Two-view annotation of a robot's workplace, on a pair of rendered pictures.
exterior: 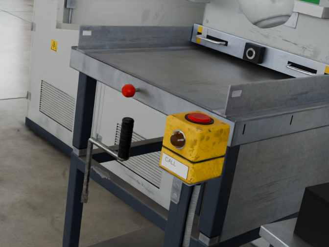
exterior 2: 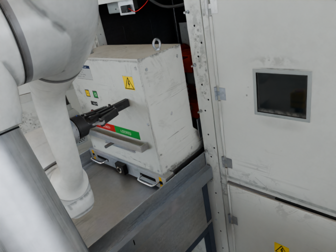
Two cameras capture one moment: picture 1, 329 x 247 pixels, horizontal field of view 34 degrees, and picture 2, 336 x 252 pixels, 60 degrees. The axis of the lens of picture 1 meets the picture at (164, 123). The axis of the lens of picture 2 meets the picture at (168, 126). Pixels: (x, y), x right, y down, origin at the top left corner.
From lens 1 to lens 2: 0.78 m
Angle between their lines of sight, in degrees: 6
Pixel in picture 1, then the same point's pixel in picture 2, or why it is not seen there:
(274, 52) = (131, 167)
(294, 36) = (137, 157)
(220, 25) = (101, 148)
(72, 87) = not seen: hidden behind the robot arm
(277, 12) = (78, 213)
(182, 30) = (82, 156)
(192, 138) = not seen: outside the picture
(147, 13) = not seen: hidden behind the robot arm
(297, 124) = (141, 239)
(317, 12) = (138, 149)
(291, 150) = (149, 245)
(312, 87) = (146, 206)
